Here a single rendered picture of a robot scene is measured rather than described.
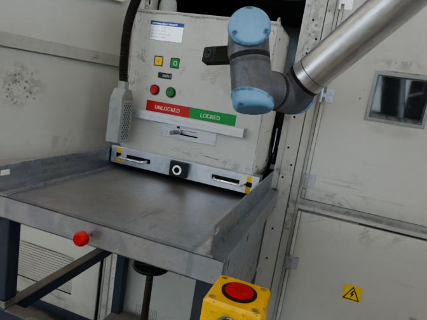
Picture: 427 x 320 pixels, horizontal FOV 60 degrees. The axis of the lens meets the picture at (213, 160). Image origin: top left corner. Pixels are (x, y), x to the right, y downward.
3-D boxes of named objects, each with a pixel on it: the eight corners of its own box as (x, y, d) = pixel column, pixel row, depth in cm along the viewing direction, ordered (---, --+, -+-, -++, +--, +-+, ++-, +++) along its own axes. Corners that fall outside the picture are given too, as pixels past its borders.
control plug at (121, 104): (117, 143, 119) (123, 89, 116) (104, 141, 121) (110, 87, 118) (130, 141, 127) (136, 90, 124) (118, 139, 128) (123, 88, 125)
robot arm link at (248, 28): (229, 48, 77) (226, 2, 78) (227, 68, 89) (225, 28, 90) (274, 46, 77) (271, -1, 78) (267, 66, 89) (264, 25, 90)
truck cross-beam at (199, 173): (256, 195, 117) (260, 178, 116) (110, 161, 133) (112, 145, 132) (259, 192, 122) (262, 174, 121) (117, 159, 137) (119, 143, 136)
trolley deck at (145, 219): (220, 287, 73) (225, 260, 72) (-17, 211, 91) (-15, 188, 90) (276, 205, 137) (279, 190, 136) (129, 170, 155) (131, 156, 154)
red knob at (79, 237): (82, 249, 78) (84, 235, 77) (70, 246, 78) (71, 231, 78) (95, 242, 82) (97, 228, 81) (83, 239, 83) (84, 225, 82)
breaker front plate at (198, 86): (250, 180, 117) (278, 23, 108) (118, 150, 131) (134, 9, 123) (251, 179, 118) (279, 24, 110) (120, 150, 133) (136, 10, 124)
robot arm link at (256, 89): (288, 111, 83) (284, 57, 84) (255, 105, 75) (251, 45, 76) (256, 118, 90) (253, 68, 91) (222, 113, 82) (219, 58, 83)
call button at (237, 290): (248, 311, 49) (250, 300, 49) (220, 301, 50) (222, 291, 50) (255, 296, 53) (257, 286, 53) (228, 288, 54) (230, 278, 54)
